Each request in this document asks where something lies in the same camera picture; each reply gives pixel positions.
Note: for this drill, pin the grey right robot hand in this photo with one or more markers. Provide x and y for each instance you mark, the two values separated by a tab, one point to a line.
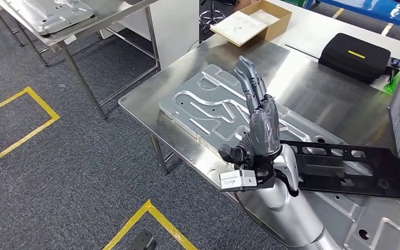
265	131

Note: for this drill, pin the black plastic bracket part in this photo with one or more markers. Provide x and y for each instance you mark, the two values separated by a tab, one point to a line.
376	176

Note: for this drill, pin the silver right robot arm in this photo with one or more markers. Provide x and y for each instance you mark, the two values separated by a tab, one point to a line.
282	214

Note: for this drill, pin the steel workbench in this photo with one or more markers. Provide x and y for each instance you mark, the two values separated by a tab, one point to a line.
307	79

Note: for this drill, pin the white foam board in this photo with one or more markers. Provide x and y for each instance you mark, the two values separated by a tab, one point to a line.
238	27

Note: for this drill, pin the cardboard box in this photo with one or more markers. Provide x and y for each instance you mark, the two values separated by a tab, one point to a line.
276	24

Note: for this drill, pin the white desk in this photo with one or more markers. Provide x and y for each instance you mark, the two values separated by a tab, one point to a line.
310	31

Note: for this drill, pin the black case with yellow label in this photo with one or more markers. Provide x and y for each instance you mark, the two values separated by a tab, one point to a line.
351	62

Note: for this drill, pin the black office chair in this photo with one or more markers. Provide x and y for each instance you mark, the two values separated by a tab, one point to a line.
213	15

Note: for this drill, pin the white panel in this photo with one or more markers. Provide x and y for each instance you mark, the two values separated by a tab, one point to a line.
176	27

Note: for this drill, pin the steel table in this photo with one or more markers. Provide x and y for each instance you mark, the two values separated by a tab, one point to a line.
117	10

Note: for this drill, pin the yellow floor tape square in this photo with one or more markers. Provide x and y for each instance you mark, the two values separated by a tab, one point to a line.
44	108

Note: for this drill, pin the black camera bracket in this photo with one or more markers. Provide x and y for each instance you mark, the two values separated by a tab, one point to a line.
265	172

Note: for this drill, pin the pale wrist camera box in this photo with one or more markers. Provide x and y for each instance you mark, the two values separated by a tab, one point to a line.
238	180

